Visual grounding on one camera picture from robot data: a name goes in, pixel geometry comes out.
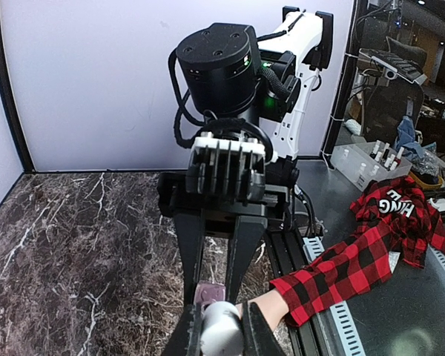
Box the grey slotted cable duct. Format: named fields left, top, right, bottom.
left=297, top=236, right=445, bottom=355

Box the clear nail polish organizer box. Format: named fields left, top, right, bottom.
left=331, top=141, right=412, bottom=191

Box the person's bare hand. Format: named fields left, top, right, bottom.
left=248, top=289, right=289, bottom=332

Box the white nail polish brush cap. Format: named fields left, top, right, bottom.
left=200, top=301, right=244, bottom=356

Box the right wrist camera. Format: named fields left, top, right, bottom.
left=185, top=131, right=278, bottom=202

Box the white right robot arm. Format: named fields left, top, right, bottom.
left=157, top=7, right=334, bottom=305

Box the black left frame post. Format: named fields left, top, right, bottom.
left=0, top=17, right=36, bottom=174

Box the purple nail polish bottle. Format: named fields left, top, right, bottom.
left=194, top=282, right=225, bottom=309

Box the black right frame post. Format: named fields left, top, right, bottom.
left=320, top=0, right=369, bottom=169

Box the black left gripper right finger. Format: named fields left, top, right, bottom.
left=241, top=301, right=285, bottom=356

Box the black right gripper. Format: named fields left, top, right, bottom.
left=157, top=172, right=289, bottom=305

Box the red plaid sleeve forearm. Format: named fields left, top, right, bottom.
left=270, top=177, right=445, bottom=327

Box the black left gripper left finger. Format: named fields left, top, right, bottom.
left=162, top=304, right=202, bottom=356

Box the black frame post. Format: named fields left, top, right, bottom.
left=0, top=17, right=36, bottom=174
left=320, top=0, right=369, bottom=169

